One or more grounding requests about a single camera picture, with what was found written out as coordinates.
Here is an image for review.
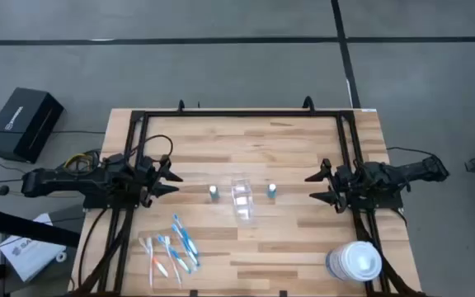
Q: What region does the white wipes canister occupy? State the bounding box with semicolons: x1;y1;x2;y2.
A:
325;240;383;283

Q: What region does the white paper booklet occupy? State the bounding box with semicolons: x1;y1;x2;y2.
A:
0;212;68;283

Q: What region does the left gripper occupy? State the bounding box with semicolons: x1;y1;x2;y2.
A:
136;154;184;209

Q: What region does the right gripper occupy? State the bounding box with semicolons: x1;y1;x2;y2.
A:
304;158;364;215

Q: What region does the black aluminium table frame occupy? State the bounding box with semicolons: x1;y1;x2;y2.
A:
67;107;428;297

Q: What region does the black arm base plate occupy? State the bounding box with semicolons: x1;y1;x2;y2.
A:
346;192;404;211
82;192;144;211

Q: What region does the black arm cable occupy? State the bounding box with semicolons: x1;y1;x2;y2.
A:
385;146;439;160
137;134;175;163

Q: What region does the yellow cable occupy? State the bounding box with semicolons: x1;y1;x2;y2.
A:
63;151;101;172

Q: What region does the black cardboard box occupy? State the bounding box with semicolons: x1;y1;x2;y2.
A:
0;87;66;164

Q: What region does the clear plastic bag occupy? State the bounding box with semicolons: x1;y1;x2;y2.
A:
230;176;256;223

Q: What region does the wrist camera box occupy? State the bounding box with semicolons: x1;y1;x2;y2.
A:
336;164;356;183
139;155;158;176

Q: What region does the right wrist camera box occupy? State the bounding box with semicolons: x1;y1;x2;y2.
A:
336;164;356;183

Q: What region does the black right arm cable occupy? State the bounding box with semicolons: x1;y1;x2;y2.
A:
385;146;439;160

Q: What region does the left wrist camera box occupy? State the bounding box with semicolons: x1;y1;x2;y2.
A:
139;155;158;176

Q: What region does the black metal bar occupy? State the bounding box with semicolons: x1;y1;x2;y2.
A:
0;205;82;249

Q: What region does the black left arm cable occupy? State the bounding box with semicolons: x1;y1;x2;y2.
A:
137;134;175;163

